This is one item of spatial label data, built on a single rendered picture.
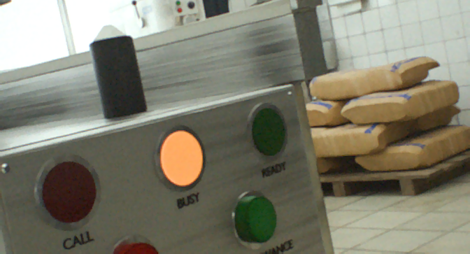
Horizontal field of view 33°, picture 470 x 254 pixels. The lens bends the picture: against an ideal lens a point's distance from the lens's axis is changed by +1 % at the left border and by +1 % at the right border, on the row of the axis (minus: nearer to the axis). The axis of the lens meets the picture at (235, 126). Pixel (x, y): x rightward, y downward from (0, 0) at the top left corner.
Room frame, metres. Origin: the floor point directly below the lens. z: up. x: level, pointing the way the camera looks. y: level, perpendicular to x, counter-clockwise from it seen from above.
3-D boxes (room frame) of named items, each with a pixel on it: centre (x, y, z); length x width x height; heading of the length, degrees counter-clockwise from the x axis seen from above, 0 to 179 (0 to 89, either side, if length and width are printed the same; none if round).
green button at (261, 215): (0.50, 0.00, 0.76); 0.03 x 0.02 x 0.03; 135
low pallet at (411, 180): (4.72, -0.80, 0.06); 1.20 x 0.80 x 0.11; 44
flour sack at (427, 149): (4.51, -1.02, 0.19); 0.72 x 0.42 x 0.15; 136
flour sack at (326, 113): (4.93, -0.64, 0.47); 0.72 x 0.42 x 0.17; 132
